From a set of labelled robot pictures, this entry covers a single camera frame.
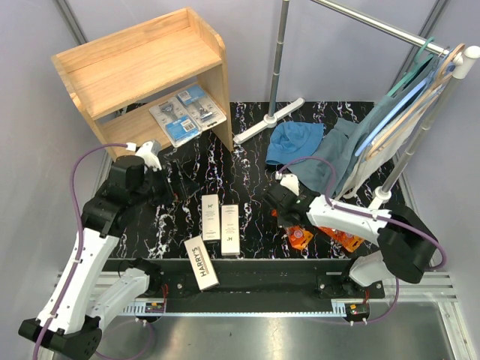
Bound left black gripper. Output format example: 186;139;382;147
132;158;200;209

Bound blue Gillette razor pack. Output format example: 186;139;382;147
149;97;201;148

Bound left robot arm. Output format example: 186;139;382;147
18;155;200;359

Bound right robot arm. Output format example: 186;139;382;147
264;183;446;298

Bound wooden two-tier shelf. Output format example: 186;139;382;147
52;7;230;148

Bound white H box left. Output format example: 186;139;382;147
202;194;221;242

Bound white h box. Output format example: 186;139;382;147
202;194;221;242
220;205;240;256

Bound white H box right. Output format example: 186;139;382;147
220;205;240;256

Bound blue bucket hat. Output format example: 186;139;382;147
265;121;324;165

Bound blue razor blister pack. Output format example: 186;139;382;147
176;85;227;131

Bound grey-blue garment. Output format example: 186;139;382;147
288;95;403;197

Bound white Harry's box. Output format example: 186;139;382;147
184;236;219;291

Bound wooden hanger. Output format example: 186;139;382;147
364;43;465;161

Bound teal hanger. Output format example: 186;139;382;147
387;37;435;97

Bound blue hanger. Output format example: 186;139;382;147
355;56;455;158

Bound metal clothes rack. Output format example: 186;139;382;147
232;0;480;233

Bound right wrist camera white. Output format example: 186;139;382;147
274;171;300;196

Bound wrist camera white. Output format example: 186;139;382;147
126;139;162;171
274;171;300;196

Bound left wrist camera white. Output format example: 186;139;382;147
126;139;162;171

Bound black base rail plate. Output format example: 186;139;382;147
108;256;432;314

